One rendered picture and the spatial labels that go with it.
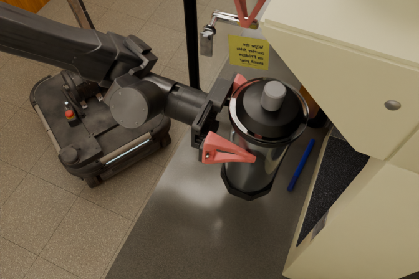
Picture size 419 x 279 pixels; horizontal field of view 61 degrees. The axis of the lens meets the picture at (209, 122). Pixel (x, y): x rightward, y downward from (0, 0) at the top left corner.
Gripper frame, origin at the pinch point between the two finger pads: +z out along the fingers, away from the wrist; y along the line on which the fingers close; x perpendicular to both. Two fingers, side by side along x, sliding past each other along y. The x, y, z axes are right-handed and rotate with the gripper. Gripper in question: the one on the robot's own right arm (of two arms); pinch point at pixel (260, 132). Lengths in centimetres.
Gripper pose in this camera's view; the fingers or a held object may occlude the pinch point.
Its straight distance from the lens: 54.6
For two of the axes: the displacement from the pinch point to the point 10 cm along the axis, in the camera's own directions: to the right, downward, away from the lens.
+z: 9.2, 3.5, -1.7
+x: -0.5, 5.4, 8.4
